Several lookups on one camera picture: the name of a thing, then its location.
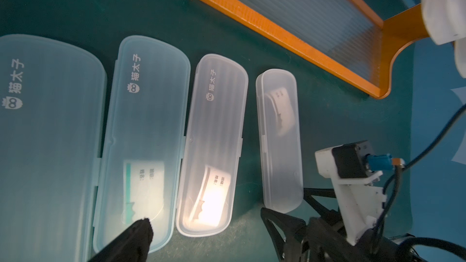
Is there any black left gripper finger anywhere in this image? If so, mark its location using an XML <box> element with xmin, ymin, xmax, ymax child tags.
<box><xmin>89</xmin><ymin>218</ymin><xmax>154</xmax><ymax>262</ymax></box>

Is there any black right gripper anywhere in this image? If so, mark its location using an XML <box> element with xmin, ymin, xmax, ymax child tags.
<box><xmin>260</xmin><ymin>187</ymin><xmax>427</xmax><ymax>262</ymax></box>

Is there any clear pencil case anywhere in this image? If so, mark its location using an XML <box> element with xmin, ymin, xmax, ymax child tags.
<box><xmin>421</xmin><ymin>0</ymin><xmax>466</xmax><ymax>45</ymax></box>
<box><xmin>175</xmin><ymin>53</ymin><xmax>249</xmax><ymax>237</ymax></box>
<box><xmin>256</xmin><ymin>69</ymin><xmax>303</xmax><ymax>213</ymax></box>

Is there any blue pencil case inner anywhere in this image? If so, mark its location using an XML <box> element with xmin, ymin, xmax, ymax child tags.
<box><xmin>93</xmin><ymin>35</ymin><xmax>191</xmax><ymax>252</ymax></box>

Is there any blue pencil case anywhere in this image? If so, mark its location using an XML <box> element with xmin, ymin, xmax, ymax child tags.
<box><xmin>93</xmin><ymin>35</ymin><xmax>191</xmax><ymax>252</ymax></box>
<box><xmin>1</xmin><ymin>35</ymin><xmax>107</xmax><ymax>262</ymax></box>

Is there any blue pencil case outer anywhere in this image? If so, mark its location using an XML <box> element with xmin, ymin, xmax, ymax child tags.
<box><xmin>1</xmin><ymin>35</ymin><xmax>107</xmax><ymax>262</ymax></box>

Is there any orange three-tier shelf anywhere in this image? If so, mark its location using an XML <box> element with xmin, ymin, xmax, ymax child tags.
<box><xmin>199</xmin><ymin>0</ymin><xmax>428</xmax><ymax>99</ymax></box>

